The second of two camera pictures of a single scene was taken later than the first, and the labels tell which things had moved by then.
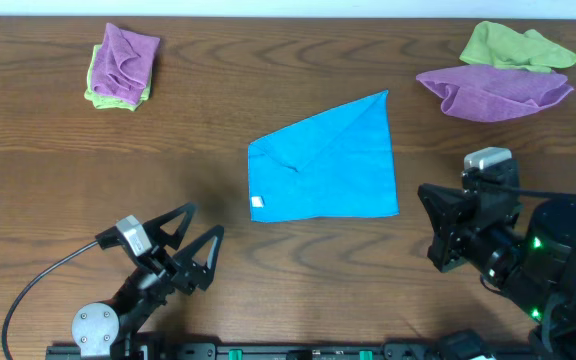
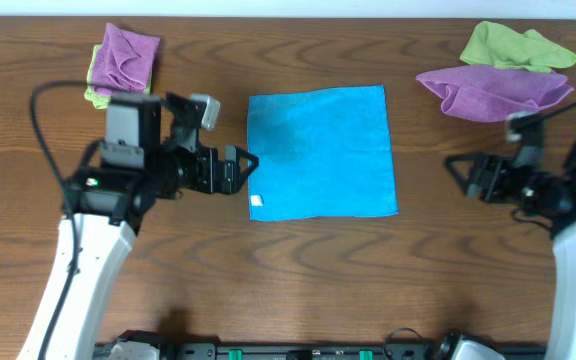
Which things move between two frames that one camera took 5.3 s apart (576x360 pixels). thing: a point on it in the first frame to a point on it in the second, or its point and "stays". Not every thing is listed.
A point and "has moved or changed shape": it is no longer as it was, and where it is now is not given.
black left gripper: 169,266 to 222,176
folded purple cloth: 122,64 stays
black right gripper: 461,232 to 484,176
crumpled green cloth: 496,45 stays
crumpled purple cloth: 489,93 stays
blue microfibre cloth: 337,164 has moved or changed shape
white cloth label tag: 257,202 stays
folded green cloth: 104,102 stays
